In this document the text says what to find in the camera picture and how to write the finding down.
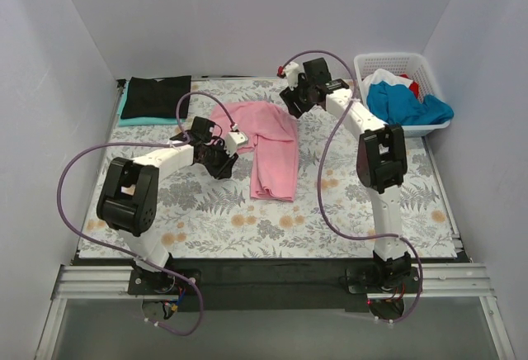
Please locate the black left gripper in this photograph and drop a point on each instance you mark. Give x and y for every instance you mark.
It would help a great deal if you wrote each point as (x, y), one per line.
(220, 162)

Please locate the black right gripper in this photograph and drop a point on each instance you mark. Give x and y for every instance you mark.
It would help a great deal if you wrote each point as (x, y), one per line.
(294, 98)

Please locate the pink t shirt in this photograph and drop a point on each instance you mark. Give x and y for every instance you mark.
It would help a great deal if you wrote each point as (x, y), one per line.
(273, 138)

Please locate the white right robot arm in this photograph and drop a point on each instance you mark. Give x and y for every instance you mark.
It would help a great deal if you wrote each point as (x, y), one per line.
(381, 158)

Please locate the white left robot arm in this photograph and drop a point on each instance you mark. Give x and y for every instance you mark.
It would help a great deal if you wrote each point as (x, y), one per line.
(129, 197)

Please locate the white t shirt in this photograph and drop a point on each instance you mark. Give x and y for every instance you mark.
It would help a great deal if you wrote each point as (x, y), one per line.
(385, 77)

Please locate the blue t shirt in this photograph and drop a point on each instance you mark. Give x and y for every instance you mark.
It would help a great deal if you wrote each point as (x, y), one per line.
(397, 104)

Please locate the folded black t shirt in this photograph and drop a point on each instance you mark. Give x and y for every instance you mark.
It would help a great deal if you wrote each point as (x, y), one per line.
(152, 98)

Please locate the folded teal t shirt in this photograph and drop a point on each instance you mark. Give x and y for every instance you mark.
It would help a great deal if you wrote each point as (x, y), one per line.
(140, 121)

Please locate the red t shirt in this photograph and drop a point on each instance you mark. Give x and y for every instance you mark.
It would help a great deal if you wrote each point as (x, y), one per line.
(414, 88)

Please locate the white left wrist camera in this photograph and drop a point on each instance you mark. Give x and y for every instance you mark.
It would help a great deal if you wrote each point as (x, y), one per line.
(234, 141)

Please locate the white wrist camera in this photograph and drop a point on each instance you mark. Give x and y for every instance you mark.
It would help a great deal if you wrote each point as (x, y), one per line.
(234, 141)
(290, 72)

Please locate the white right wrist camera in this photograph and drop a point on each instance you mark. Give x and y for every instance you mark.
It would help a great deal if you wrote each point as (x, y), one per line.
(290, 72)

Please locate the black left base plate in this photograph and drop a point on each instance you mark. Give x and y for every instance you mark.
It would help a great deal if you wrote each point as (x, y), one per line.
(165, 281)

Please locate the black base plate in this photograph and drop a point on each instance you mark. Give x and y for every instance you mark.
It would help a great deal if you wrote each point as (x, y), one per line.
(165, 281)
(366, 278)

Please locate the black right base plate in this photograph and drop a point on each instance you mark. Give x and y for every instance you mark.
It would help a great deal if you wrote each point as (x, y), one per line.
(366, 278)

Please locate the aluminium front rail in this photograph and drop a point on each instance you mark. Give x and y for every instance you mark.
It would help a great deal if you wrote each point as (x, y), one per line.
(258, 276)

